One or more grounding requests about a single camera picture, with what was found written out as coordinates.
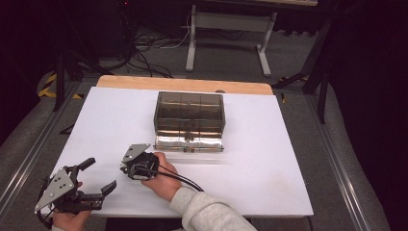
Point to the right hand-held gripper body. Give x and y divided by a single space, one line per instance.
141 162

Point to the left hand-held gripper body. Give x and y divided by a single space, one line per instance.
61 192

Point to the clear plastic drawer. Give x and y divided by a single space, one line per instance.
189 141

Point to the dark clear plastic drawer box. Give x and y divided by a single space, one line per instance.
189 110

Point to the person's right hand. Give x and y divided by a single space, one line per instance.
163 181

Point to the person's left hand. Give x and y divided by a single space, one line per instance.
69 221

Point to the yellow and black floor tape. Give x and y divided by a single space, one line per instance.
48 86

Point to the wooden table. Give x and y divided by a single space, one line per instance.
179 84

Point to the black metal stand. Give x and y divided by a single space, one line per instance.
322 80
60 77

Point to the white board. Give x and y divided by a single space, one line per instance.
240 173

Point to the white metal stand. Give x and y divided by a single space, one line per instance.
231 22

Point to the aluminium rail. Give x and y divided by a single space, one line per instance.
340 166
30 157

